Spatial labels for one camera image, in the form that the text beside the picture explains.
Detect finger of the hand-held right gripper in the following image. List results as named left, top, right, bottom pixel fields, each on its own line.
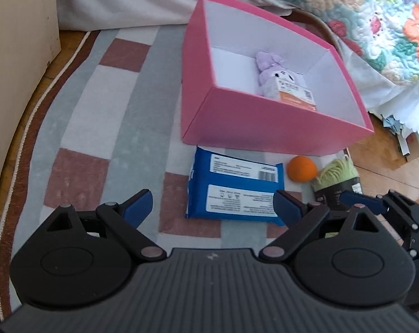
left=339, top=191, right=388, bottom=216

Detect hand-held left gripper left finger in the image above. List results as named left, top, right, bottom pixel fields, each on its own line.
left=29, top=189, right=167, bottom=262

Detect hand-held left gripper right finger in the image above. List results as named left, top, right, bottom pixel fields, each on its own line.
left=259, top=190, right=390, bottom=262

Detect orange ball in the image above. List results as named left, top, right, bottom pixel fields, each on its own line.
left=287, top=155, right=317, bottom=183

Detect green yarn ball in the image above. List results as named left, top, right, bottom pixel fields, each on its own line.
left=309, top=157, right=363, bottom=210

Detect blue wipes packet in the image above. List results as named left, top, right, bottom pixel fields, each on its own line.
left=185, top=146, right=289, bottom=227

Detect pink box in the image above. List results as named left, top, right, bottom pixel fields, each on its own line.
left=180, top=0, right=375, bottom=157

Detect small white orange carton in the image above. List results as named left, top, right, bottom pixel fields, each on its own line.
left=272, top=76, right=317, bottom=112

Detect flattened cardboard carton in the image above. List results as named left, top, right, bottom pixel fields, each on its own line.
left=405, top=142, right=419, bottom=162

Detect pile of paper scraps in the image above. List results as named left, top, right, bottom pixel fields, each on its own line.
left=379, top=111, right=419, bottom=154

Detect checked rug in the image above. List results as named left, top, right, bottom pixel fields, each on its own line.
left=0, top=7, right=352, bottom=323

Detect purple plush toy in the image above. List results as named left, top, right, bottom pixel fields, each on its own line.
left=254, top=51, right=305, bottom=99

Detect large cardboard box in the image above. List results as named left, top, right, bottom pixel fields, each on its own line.
left=0, top=0, right=62, bottom=188

